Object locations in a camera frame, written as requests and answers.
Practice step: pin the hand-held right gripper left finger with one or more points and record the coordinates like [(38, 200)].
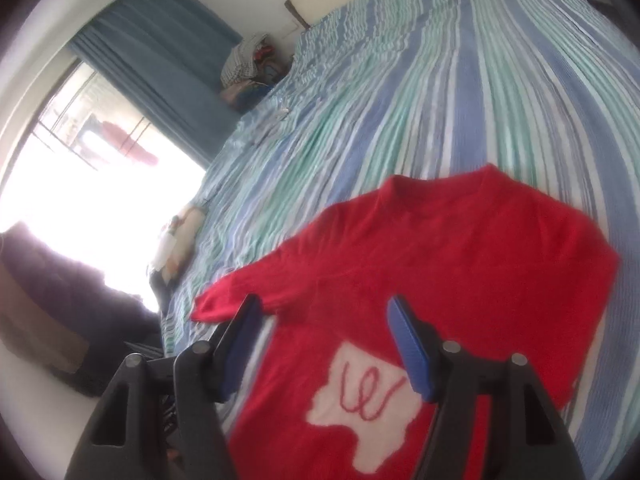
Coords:
[(241, 345)]

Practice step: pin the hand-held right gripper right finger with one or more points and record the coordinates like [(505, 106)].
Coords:
[(407, 352)]

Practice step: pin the red knit sweater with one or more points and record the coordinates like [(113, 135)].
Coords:
[(450, 260)]

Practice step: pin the pile of mixed clothes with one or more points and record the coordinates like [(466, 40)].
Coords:
[(247, 67)]

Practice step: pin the black flat object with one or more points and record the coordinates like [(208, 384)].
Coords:
[(159, 285)]

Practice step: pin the patterned folded cloth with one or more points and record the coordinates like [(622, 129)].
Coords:
[(182, 240)]

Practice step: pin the red hanging garment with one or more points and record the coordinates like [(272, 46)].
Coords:
[(127, 142)]

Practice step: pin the striped bed cover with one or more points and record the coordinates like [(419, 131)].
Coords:
[(400, 85)]

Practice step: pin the blue curtain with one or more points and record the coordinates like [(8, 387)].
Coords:
[(165, 65)]

